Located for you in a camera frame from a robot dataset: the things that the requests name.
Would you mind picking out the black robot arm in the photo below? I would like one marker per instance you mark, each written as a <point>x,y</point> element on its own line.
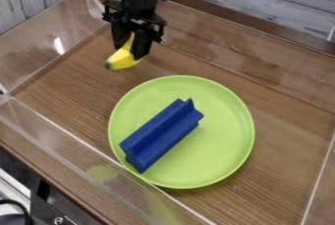
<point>138,7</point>

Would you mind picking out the blue plastic block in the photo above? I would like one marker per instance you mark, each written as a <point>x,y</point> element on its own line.
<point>161,133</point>

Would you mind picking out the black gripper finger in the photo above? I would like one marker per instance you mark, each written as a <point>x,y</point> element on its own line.
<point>121,34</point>
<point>141,44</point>

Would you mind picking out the yellow banana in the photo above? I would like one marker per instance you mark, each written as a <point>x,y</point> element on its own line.
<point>122,59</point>

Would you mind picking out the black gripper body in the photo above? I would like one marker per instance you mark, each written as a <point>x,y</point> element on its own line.
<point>149,22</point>

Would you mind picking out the black metal bracket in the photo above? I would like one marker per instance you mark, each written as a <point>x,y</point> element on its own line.
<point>47,211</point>

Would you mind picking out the clear acrylic enclosure wall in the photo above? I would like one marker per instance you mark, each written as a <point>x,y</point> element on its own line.
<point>60,94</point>

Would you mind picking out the green round plate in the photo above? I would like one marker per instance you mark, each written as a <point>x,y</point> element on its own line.
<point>216,148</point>

